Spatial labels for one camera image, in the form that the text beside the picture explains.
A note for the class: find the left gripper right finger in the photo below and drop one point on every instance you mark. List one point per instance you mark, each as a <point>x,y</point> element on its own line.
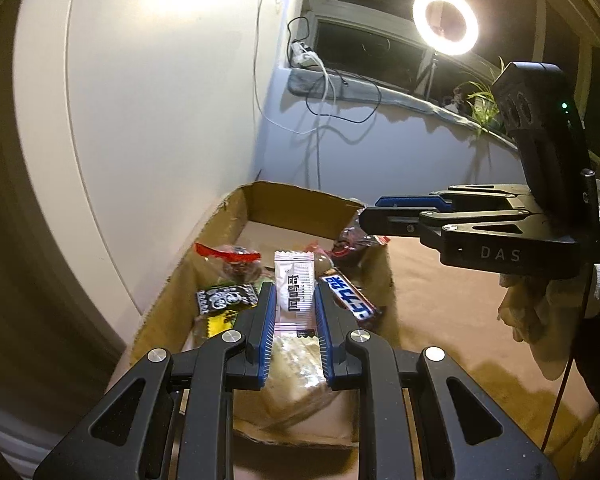
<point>358,360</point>

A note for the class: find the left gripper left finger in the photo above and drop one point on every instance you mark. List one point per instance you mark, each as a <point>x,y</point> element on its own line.
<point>236,359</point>

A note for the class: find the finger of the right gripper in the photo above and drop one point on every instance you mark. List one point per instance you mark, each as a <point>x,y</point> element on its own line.
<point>391,221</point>
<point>434,202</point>

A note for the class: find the black white snack packet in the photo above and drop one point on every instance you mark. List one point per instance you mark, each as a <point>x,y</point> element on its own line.
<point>217,299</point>

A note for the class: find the pink white snack packet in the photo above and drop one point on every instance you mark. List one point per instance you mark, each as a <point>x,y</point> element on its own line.
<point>295,284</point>

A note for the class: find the right gloved hand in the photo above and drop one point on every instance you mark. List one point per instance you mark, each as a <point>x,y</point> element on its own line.
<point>545,314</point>

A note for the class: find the yellow wrapped candy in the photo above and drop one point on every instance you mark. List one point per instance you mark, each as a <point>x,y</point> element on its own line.
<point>221,322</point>

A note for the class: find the dark jujube red packet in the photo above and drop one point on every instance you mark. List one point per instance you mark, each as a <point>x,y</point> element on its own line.
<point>352,244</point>

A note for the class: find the snickers bar in box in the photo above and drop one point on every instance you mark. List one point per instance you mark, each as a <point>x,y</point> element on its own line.
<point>350,297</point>

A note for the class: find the bagged white bread loaf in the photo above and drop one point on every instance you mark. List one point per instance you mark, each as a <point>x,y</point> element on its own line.
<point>295,388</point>

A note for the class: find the red wrapped candy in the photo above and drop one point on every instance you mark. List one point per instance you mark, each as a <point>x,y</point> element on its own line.
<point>236,264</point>

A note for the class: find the green potted plant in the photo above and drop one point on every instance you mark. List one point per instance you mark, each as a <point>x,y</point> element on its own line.
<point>478,95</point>

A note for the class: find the brown cardboard box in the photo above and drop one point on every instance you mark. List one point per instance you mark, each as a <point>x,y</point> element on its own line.
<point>281,241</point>

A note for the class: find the grey windowsill cloth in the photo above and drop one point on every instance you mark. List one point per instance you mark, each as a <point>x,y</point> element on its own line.
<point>352,88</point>

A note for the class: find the white power strip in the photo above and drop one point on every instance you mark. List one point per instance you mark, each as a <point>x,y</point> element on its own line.
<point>301,55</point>

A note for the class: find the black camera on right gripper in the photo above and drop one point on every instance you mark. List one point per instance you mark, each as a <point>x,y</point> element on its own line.
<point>536,103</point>

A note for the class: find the white ring light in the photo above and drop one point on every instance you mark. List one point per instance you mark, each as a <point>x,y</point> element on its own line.
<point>449,27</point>

